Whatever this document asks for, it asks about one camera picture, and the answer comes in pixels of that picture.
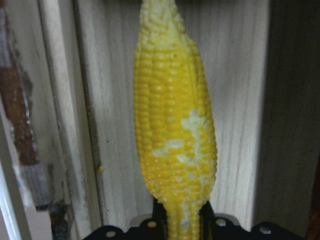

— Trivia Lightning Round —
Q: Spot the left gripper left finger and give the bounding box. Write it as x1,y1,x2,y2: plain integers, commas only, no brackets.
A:
152,198,167,240

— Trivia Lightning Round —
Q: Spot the yellow corn cob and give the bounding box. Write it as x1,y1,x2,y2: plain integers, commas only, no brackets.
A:
133,0,217,240

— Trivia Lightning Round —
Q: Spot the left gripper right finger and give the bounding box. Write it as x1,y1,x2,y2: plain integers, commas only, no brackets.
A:
199,201,215,240

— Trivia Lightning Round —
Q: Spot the dark wooden drawer box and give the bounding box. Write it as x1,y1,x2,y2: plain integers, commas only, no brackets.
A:
0,0,320,240

